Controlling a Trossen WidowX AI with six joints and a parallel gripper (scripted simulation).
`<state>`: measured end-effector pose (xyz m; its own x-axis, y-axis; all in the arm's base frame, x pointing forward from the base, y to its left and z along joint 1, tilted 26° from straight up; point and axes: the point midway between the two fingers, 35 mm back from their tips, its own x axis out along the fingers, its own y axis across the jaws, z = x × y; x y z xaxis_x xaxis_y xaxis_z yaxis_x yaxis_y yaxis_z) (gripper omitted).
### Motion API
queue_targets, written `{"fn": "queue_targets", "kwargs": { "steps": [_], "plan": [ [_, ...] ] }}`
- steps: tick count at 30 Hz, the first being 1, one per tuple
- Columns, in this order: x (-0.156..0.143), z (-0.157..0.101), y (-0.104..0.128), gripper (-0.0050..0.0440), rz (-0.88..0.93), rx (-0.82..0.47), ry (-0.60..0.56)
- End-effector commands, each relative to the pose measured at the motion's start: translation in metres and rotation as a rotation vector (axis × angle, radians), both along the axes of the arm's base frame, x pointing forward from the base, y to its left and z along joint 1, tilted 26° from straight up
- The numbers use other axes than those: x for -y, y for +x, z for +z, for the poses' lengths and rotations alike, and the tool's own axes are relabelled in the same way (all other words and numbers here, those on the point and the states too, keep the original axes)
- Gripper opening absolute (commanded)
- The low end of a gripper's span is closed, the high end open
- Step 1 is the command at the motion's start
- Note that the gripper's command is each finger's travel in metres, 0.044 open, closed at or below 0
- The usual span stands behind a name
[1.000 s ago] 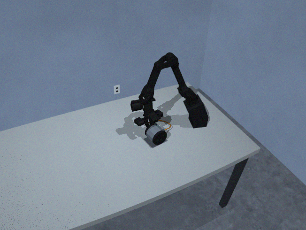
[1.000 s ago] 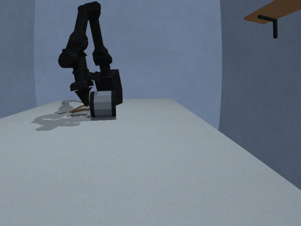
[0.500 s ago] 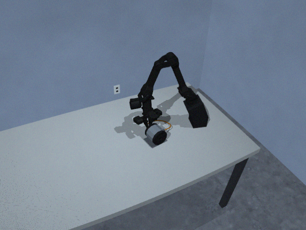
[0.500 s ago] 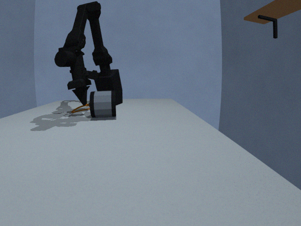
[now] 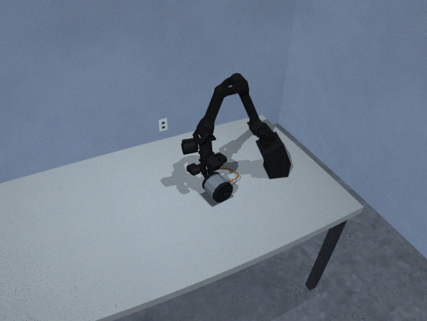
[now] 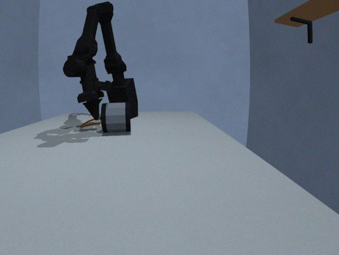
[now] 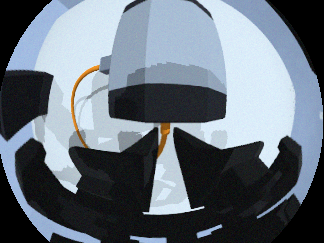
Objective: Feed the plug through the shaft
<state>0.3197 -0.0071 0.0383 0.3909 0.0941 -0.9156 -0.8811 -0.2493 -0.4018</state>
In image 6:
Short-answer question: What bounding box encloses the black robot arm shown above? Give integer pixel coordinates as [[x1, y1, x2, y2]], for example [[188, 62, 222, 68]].
[[63, 2, 127, 93]]

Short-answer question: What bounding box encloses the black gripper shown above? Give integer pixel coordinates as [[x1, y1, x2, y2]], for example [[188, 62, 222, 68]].
[[77, 75, 104, 120]]

